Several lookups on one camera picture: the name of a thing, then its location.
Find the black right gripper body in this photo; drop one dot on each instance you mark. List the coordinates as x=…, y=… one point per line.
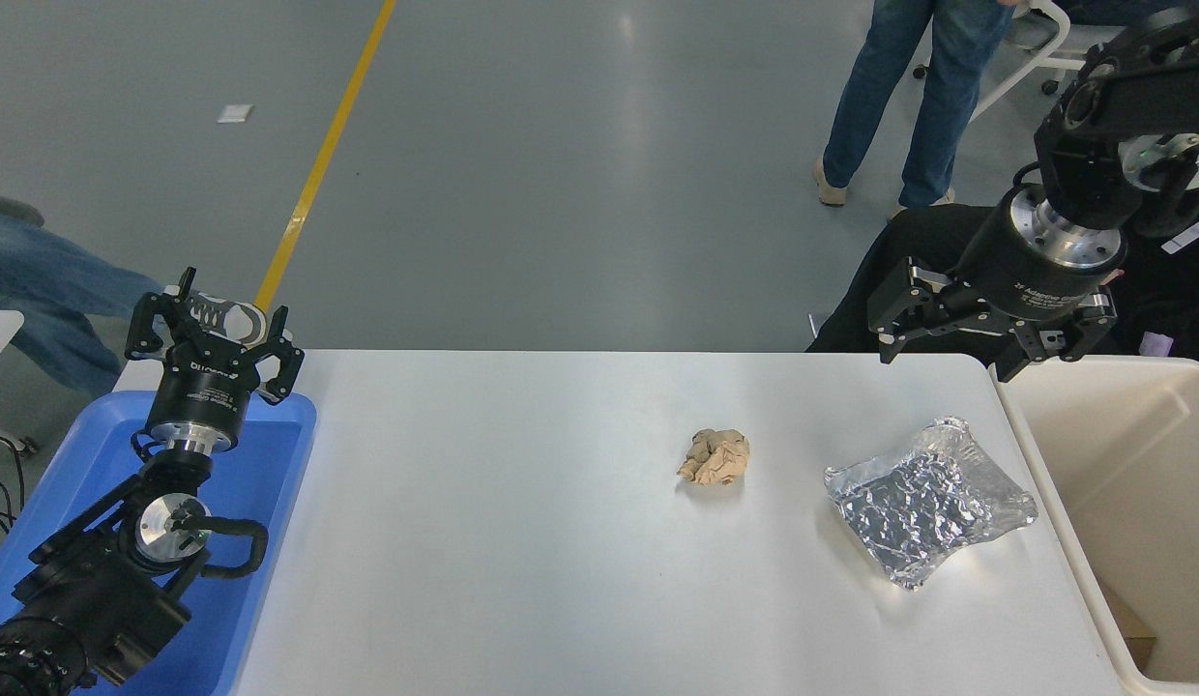
x=1025, y=280

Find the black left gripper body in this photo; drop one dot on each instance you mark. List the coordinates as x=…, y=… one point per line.
x=201, y=391

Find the silver foil tray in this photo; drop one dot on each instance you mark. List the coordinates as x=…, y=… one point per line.
x=923, y=503

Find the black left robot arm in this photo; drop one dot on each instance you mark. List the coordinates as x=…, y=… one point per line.
x=97, y=590

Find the seated person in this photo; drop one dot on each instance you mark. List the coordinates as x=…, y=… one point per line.
x=909, y=242
x=48, y=280

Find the blue plastic tray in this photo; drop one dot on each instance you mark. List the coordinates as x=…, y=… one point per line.
x=261, y=464

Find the large pale plastic bin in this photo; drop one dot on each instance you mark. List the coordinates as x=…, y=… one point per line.
x=1073, y=454

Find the standing person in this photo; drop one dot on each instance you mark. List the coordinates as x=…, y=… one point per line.
x=933, y=97

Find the white paper scrap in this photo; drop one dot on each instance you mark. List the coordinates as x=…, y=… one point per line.
x=235, y=113

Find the white wheeled chair base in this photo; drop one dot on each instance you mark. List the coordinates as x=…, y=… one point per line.
x=1030, y=58

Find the crumpled tan paper ball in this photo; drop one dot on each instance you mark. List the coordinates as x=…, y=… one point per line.
x=716, y=457

